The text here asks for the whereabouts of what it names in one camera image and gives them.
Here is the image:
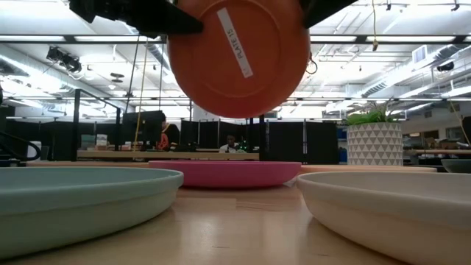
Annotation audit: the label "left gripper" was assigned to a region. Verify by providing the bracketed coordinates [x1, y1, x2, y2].
[68, 0, 204, 39]

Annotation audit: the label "orange plate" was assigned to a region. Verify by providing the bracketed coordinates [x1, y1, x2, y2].
[167, 0, 311, 119]

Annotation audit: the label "pink plate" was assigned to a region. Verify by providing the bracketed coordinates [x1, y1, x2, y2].
[149, 160, 302, 190]

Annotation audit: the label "pale teal plate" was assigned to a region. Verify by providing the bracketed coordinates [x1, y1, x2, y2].
[0, 166, 185, 261]

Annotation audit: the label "dark teal plate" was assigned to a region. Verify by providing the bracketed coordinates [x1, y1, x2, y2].
[440, 158, 471, 174]

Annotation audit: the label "cream plate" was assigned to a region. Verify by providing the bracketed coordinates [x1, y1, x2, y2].
[296, 171, 471, 265]

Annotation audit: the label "black computer monitor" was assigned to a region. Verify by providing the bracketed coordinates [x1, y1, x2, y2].
[122, 110, 165, 150]

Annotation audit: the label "person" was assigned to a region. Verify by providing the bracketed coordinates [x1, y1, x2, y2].
[219, 134, 247, 154]
[157, 112, 181, 152]

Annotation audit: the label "black room divider panels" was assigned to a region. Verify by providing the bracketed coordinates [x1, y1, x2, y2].
[180, 118, 339, 165]

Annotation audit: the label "succulent in white patterned pot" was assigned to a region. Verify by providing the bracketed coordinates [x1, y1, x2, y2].
[344, 101, 405, 166]

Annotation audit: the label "hanging yellow cable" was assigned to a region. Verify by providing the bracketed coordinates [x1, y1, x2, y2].
[371, 0, 380, 52]

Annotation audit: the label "wooden shelf with black frame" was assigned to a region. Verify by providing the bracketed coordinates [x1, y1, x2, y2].
[71, 89, 266, 163]

